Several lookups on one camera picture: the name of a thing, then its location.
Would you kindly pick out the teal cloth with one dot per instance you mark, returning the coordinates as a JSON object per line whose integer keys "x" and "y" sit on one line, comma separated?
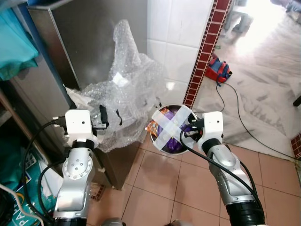
{"x": 16, "y": 47}

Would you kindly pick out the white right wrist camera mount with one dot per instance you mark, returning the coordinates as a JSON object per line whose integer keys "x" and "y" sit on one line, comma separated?
{"x": 212, "y": 125}

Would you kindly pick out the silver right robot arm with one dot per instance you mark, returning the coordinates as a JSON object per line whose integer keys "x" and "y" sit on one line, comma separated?
{"x": 225, "y": 169}

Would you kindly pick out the green printed bag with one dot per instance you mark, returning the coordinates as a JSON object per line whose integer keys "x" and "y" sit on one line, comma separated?
{"x": 14, "y": 179}

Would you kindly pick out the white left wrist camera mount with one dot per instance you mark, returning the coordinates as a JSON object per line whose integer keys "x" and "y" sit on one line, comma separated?
{"x": 77, "y": 123}

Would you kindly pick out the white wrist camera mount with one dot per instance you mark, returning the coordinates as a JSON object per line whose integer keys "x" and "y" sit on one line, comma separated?
{"x": 212, "y": 125}
{"x": 77, "y": 123}

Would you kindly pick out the blue and red backpack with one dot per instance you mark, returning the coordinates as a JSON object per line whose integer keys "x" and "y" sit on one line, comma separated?
{"x": 218, "y": 70}

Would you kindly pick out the red tiled pillar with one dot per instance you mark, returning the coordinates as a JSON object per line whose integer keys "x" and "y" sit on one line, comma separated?
{"x": 296, "y": 146}

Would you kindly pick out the round bowl with tape cross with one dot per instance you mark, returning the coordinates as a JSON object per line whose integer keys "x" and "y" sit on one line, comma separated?
{"x": 171, "y": 128}

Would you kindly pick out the white plastic stool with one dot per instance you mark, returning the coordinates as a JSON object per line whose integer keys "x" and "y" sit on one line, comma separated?
{"x": 236, "y": 20}

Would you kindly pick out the purple snack packet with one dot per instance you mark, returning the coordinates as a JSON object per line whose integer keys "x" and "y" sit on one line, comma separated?
{"x": 168, "y": 113}

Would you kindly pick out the robot right leg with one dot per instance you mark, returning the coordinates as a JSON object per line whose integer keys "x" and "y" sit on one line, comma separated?
{"x": 179, "y": 223}

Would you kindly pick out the clear bubble wrap sheet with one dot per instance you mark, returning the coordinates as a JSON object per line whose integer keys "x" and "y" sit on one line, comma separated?
{"x": 127, "y": 89}

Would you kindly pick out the stainless steel fridge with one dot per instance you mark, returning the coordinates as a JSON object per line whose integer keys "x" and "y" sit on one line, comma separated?
{"x": 94, "y": 33}

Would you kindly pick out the orange snack packet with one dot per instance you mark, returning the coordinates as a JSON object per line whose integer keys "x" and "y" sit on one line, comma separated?
{"x": 151, "y": 127}

